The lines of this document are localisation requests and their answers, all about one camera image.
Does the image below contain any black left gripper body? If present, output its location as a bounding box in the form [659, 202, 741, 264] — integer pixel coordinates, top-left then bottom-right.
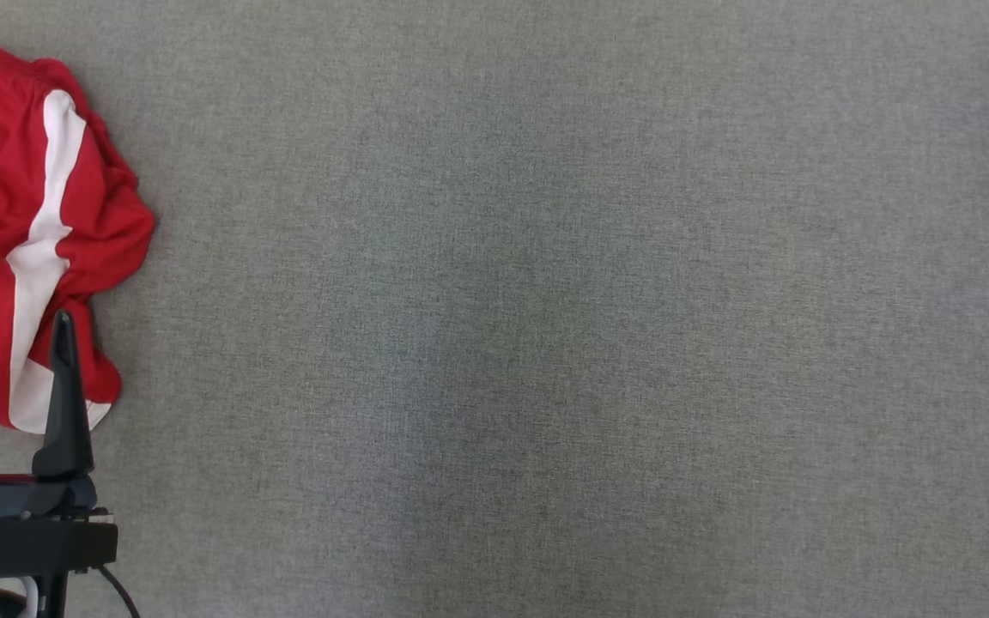
[0, 476, 118, 580]

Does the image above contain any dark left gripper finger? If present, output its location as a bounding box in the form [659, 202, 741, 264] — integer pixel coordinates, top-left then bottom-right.
[33, 311, 94, 480]

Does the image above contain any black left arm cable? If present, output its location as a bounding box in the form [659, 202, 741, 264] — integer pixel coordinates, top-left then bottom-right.
[93, 562, 142, 618]

